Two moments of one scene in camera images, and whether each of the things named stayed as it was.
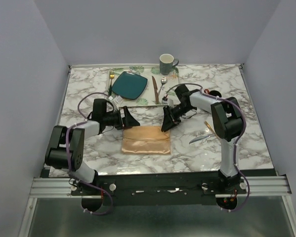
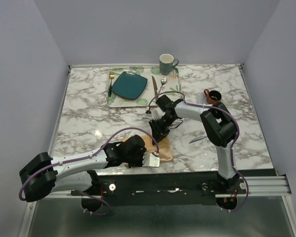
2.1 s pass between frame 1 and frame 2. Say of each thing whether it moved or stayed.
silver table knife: stayed
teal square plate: stayed
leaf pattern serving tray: stayed
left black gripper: moved
